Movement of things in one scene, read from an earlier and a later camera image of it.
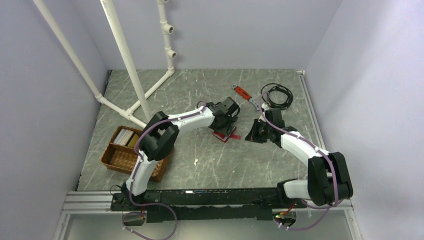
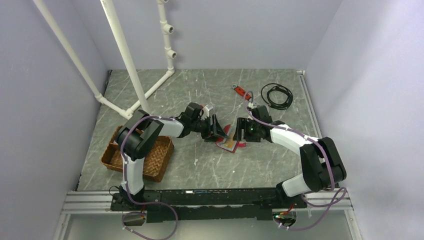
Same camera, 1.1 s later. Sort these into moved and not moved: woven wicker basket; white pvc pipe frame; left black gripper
Moved: left black gripper
Not moved: white pvc pipe frame; woven wicker basket
